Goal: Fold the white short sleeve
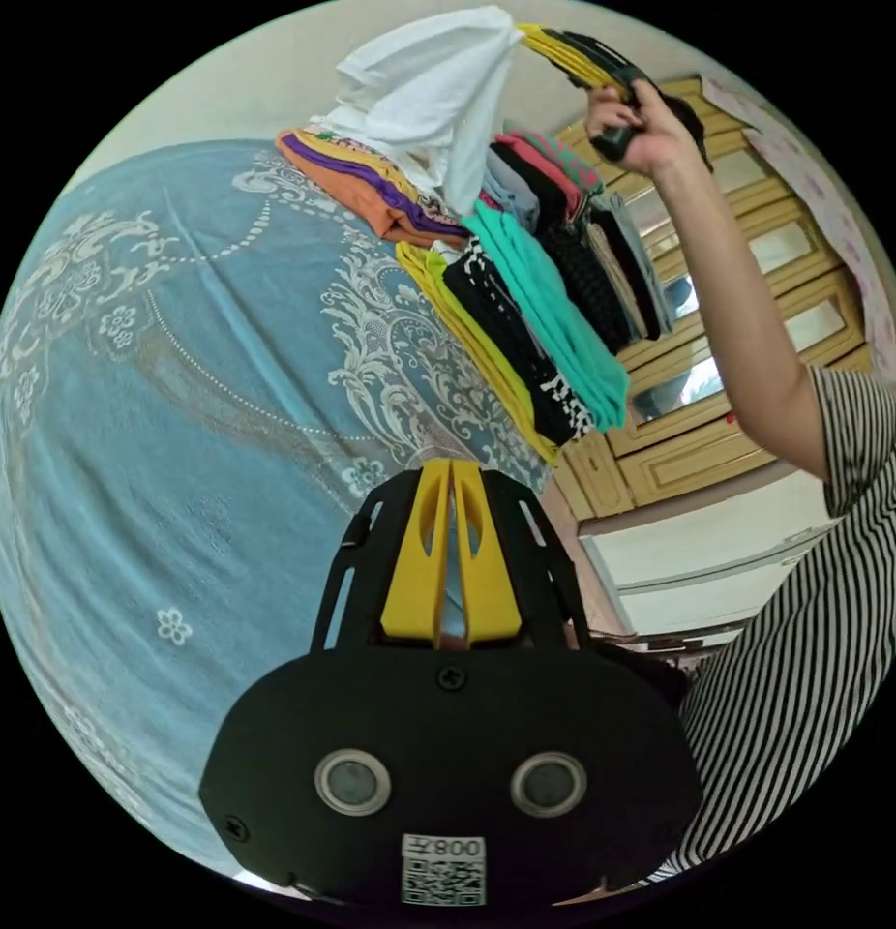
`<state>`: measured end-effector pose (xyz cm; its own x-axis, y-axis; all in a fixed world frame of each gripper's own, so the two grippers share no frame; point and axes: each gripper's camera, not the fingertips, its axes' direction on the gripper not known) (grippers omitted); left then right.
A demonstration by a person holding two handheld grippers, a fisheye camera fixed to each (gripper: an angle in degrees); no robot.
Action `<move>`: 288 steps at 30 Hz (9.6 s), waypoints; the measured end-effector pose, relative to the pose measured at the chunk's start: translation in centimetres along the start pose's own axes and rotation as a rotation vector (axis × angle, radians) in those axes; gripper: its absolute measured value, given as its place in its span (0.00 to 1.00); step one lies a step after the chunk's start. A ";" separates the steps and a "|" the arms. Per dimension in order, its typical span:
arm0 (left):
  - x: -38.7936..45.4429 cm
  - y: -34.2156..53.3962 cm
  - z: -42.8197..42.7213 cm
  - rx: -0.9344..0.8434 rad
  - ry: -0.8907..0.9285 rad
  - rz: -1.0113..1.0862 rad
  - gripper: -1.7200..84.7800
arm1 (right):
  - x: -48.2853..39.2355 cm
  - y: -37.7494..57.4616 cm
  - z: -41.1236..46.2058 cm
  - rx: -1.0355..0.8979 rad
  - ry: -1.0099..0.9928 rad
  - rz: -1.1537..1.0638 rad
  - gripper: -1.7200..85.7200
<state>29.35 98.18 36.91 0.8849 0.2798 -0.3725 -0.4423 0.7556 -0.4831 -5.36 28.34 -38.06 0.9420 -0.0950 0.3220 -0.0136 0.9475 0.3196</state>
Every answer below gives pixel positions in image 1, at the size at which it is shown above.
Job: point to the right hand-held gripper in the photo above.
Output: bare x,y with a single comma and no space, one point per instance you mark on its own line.
608,54

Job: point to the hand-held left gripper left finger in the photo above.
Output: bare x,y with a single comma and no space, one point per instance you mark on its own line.
419,566

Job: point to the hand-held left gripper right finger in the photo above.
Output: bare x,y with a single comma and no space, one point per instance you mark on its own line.
484,581

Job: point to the white short sleeve shirt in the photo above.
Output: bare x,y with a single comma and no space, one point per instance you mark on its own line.
426,87

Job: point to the person's right forearm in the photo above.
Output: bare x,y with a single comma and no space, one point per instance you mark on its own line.
745,305

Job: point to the person's right hand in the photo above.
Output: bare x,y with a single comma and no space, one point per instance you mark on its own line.
662,141

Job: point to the white cabinet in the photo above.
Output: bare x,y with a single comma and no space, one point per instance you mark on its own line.
702,559

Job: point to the bed with blue patterned sheet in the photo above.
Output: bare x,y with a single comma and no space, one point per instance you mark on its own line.
201,435

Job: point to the pile of clothes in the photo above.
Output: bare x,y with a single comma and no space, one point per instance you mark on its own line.
542,305

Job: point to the yellow wooden cupboard with mirrors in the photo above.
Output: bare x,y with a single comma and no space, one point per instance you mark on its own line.
709,450

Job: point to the pink floral curtain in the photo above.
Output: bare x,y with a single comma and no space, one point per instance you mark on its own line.
840,210

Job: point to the person's body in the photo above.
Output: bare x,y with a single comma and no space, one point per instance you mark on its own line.
796,689

